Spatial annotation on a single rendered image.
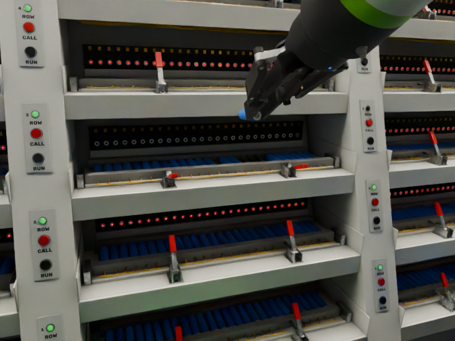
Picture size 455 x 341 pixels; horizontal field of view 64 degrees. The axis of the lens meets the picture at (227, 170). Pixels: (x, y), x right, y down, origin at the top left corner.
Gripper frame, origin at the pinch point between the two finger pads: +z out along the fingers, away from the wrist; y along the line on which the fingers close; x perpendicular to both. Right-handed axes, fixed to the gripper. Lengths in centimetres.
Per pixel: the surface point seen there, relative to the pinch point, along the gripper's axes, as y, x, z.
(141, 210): 17.8, 11.9, 23.0
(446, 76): -81, -22, 30
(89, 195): 27.0, 8.1, 22.0
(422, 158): -58, 5, 27
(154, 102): 14.0, -8.2, 17.8
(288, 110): -15.2, -6.2, 18.4
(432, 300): -56, 43, 33
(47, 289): 34.9, 23.7, 24.6
